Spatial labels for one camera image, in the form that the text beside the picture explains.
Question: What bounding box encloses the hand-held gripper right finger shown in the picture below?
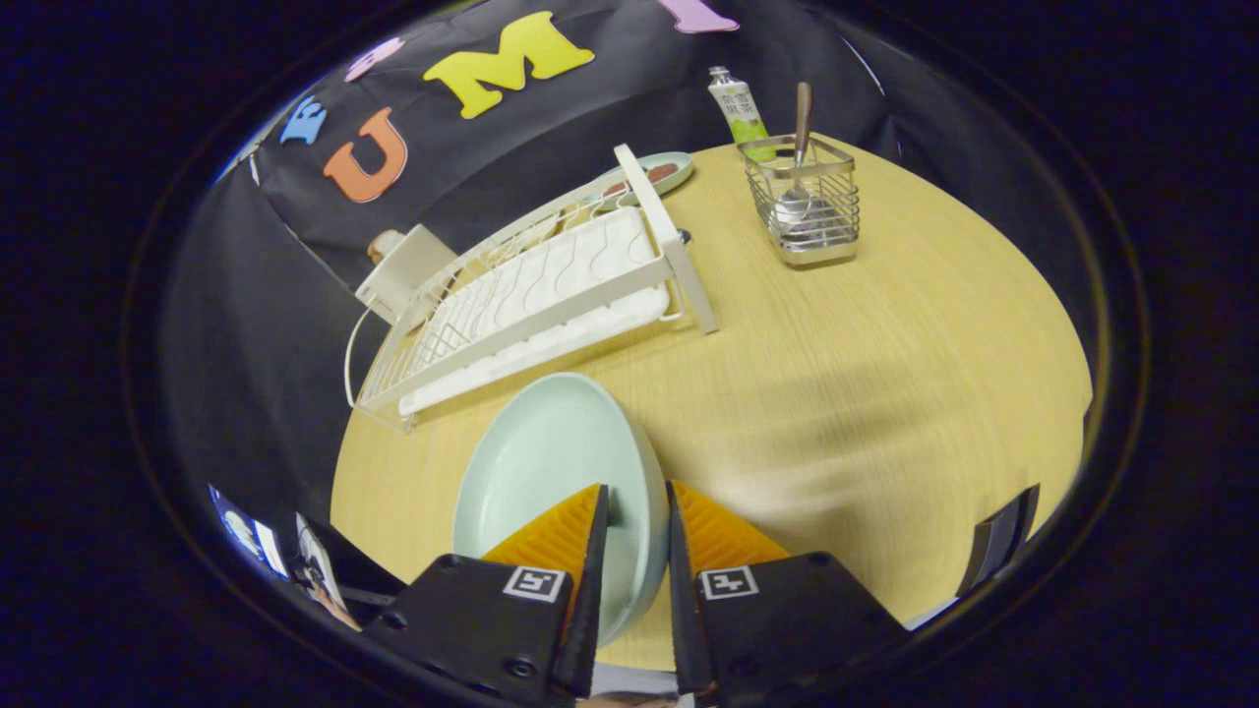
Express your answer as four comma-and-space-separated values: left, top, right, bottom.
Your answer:
667, 479, 911, 708

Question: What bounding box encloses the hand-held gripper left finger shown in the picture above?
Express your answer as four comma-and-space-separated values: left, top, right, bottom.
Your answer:
364, 482, 611, 704

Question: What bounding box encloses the white wire dish rack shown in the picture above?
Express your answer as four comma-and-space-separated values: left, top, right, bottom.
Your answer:
344, 144, 719, 434

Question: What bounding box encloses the metal wire basket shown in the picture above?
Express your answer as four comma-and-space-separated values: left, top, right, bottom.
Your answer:
738, 134, 861, 266

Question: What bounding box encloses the wooden handle metal spoon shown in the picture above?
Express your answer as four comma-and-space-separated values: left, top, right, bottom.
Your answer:
775, 83, 815, 232

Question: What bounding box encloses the pale green plate with food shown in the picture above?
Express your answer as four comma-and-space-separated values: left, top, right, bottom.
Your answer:
590, 151, 694, 209

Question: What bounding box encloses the black table clamp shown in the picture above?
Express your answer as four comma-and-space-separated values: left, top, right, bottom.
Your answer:
956, 484, 1041, 598

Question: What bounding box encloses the white toaster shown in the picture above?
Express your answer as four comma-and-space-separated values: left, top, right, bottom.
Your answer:
354, 224, 458, 325

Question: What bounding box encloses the green label bottle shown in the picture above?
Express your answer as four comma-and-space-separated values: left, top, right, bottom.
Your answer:
708, 66, 778, 163

